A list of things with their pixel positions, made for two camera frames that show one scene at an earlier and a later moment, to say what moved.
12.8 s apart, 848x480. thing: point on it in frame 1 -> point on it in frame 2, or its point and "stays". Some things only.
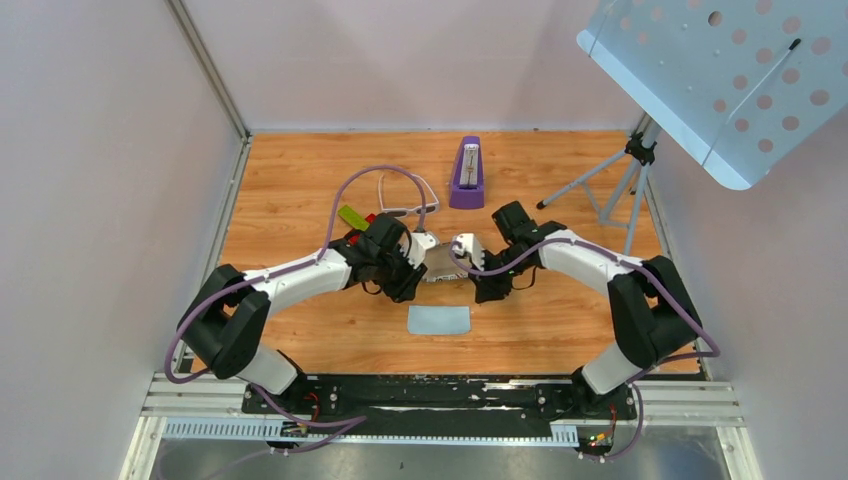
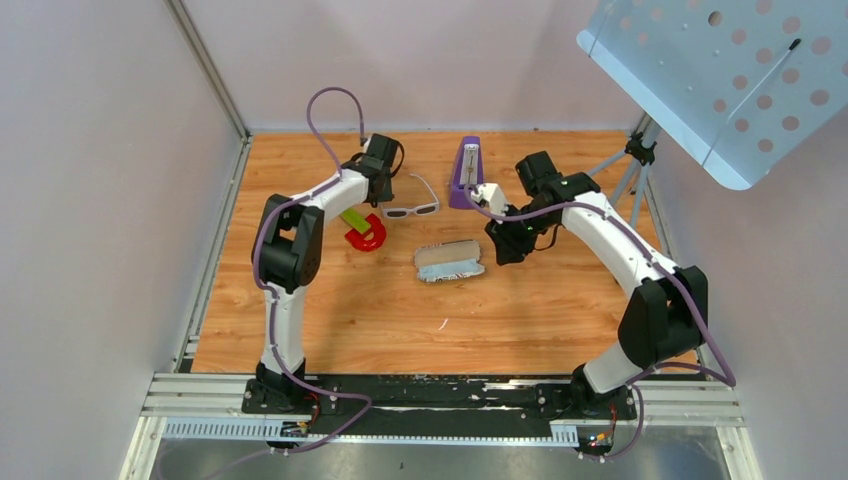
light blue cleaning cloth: [439, 319] -> [469, 266]
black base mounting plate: [437, 406] stays
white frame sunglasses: [405, 212] stays
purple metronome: [467, 185] stays
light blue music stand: [737, 84] stays
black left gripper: [405, 288] -> [385, 195]
